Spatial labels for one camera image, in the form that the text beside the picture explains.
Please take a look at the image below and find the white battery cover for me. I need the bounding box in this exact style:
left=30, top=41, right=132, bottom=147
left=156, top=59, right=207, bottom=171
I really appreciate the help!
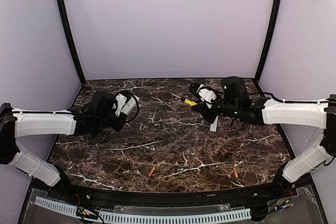
left=209, top=117, right=218, bottom=132

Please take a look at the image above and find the yellow handled screwdriver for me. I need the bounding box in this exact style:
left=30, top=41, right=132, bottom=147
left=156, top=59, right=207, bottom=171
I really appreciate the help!
left=181, top=97, right=197, bottom=106

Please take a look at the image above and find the orange battery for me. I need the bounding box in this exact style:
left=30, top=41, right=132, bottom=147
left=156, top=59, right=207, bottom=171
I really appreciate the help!
left=233, top=167, right=238, bottom=178
left=148, top=167, right=156, bottom=177

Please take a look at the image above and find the white remote control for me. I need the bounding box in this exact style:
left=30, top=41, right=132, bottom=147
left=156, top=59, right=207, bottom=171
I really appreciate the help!
left=121, top=96, right=139, bottom=115

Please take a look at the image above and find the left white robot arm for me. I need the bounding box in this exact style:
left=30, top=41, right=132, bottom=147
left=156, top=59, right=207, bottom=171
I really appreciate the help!
left=1, top=92, right=137, bottom=187

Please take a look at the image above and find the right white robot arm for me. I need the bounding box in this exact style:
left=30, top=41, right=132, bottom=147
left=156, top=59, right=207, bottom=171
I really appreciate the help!
left=189, top=76, right=335, bottom=198

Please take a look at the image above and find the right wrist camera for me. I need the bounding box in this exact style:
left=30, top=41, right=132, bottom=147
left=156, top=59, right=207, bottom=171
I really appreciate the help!
left=189, top=82, right=221, bottom=109

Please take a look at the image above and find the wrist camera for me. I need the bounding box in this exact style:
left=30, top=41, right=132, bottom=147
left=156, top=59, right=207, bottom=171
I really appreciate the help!
left=115, top=91, right=132, bottom=116
left=189, top=82, right=221, bottom=109

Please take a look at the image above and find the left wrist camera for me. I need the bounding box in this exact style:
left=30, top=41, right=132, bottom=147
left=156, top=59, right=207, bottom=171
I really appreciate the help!
left=115, top=91, right=132, bottom=116

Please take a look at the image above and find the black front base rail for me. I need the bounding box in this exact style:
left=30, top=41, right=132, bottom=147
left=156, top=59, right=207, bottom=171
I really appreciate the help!
left=44, top=182, right=297, bottom=209

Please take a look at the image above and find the white slotted cable duct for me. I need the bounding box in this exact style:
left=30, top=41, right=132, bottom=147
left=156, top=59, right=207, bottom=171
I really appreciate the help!
left=34, top=196, right=251, bottom=223

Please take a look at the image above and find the right black frame post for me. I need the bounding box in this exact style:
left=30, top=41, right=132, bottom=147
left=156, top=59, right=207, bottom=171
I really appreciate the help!
left=254, top=0, right=281, bottom=82

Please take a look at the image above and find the black frame post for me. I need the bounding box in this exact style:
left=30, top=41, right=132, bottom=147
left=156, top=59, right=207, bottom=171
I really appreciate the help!
left=56, top=0, right=86, bottom=85
left=254, top=0, right=281, bottom=82

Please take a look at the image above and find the left black frame post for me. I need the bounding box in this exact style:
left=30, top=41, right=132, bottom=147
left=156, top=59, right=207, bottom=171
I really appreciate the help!
left=56, top=0, right=86, bottom=85

